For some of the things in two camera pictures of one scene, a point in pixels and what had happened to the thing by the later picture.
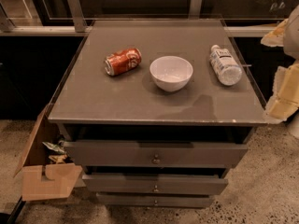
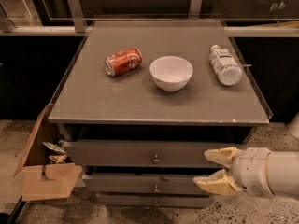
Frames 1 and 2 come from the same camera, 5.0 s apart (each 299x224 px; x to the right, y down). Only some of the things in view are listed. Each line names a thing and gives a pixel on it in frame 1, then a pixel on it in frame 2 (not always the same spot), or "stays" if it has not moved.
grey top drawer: [155, 154] stays
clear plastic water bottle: [225, 66] stays
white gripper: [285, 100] → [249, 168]
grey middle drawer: [151, 183] stays
